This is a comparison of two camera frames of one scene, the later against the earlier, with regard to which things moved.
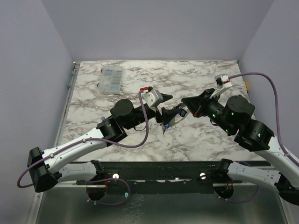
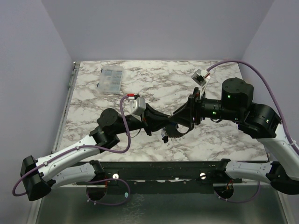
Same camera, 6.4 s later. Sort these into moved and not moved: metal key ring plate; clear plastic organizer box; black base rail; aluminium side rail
Moved: metal key ring plate
Not moved: clear plastic organizer box; black base rail; aluminium side rail
